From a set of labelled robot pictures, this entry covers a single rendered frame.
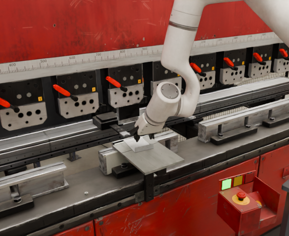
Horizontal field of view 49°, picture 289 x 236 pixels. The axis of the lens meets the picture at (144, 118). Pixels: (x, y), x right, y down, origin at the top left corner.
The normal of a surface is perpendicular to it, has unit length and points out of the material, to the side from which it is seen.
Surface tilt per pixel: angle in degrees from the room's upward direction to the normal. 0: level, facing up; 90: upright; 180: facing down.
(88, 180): 0
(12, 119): 90
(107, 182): 0
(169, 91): 40
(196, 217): 90
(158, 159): 0
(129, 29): 90
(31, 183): 90
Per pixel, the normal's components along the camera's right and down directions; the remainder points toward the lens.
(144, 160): -0.02, -0.93
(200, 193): 0.52, 0.31
